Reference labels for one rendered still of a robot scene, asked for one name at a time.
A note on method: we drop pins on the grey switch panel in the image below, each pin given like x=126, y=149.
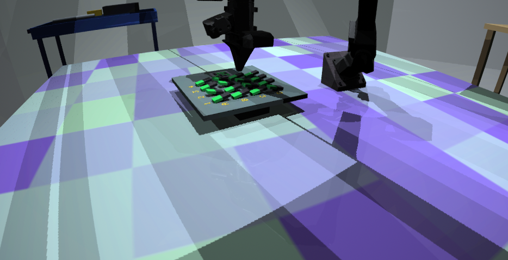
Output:
x=245, y=94

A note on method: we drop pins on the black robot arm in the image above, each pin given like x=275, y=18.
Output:
x=361, y=46

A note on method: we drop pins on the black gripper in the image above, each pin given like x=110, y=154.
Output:
x=242, y=44

